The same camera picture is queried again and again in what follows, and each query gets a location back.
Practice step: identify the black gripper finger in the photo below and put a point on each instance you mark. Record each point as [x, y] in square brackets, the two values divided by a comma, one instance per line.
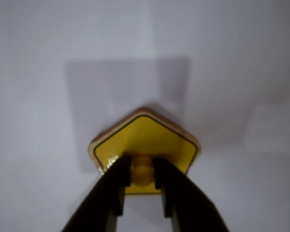
[188, 205]
[101, 200]

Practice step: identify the yellow pentagon puzzle piece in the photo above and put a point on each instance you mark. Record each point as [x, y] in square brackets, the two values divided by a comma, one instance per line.
[147, 137]

